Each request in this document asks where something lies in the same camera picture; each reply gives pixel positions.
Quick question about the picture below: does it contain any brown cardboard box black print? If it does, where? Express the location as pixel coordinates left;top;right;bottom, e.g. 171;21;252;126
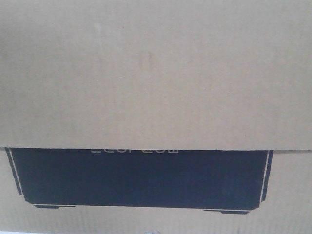
0;0;312;234

